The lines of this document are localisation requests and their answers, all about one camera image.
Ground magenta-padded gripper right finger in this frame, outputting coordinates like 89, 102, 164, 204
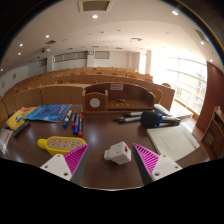
132, 142, 183, 186

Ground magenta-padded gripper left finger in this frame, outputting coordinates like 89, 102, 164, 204
39, 142, 92, 186

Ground white charger block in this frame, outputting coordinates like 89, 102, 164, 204
103, 140, 133, 166

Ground yellow power strip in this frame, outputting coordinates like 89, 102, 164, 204
36, 135, 88, 157

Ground white notebook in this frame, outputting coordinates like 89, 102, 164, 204
146, 124, 201, 163

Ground red marker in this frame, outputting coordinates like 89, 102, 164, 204
70, 110, 78, 129
77, 112, 85, 138

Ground black handheld microphone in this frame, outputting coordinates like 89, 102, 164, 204
139, 110, 182, 129

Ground black marker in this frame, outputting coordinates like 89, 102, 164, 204
123, 111, 144, 118
113, 115, 143, 124

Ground blue booklet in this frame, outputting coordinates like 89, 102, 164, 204
25, 103, 73, 124

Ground black remote control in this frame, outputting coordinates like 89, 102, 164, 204
12, 120, 32, 138

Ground wooden desk organizer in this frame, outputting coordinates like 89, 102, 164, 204
81, 82, 157, 114

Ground yellow book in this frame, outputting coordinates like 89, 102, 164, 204
5, 106, 38, 131

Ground wooden shelf unit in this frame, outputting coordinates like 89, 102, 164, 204
201, 105, 224, 159

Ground rows of wooden lecture seats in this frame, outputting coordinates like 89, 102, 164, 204
0, 66, 176, 114

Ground large window with railing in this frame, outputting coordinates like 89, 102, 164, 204
149, 56, 208, 114

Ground black gooseneck microphone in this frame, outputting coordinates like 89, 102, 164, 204
0, 95, 16, 129

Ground small ceiling vent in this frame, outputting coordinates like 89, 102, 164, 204
194, 29, 208, 43

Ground round ceiling lights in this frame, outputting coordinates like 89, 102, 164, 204
0, 9, 214, 73

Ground large square ceiling vent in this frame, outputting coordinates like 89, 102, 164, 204
77, 0, 113, 13

